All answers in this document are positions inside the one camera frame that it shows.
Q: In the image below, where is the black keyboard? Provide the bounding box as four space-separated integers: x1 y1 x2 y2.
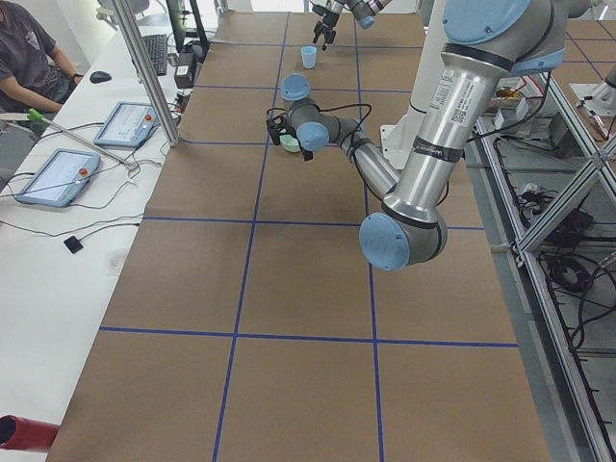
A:
141 34 167 76

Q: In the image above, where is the light blue paper cup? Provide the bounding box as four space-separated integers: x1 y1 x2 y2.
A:
300 45 318 69

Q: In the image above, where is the metal rod green handle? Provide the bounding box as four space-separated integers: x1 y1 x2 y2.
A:
1 109 139 171

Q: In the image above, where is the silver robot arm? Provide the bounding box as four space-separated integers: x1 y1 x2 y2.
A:
311 0 391 51
282 1 591 270

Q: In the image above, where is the light green ceramic bowl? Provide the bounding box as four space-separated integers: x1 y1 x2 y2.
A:
280 134 300 153

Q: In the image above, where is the near teach pendant tablet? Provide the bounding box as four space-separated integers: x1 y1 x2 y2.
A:
15 148 101 208

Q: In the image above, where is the white camera pole base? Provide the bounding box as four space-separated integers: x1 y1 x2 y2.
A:
380 0 448 170

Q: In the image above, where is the teach pendant tablet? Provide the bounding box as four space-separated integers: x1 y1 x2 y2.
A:
15 148 101 208
93 101 159 149

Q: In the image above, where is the small black square pad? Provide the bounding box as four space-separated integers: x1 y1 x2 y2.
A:
64 236 84 254

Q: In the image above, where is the seated person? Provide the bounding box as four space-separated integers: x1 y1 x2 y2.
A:
1 1 83 116

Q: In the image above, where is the far teach pendant tablet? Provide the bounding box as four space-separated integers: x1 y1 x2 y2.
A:
93 101 159 149

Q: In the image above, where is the aluminium frame post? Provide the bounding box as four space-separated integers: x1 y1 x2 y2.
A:
112 0 179 147

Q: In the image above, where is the black power supply box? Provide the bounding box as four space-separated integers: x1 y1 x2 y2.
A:
174 53 196 90

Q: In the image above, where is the black computer mouse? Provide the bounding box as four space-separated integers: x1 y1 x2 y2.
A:
90 71 112 84

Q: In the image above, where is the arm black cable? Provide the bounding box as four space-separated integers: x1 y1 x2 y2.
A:
265 102 373 160

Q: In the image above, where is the red cylinder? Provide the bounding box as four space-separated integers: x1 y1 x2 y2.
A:
1 415 60 453

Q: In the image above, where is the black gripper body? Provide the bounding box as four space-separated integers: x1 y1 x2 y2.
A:
295 137 313 154
317 9 340 36

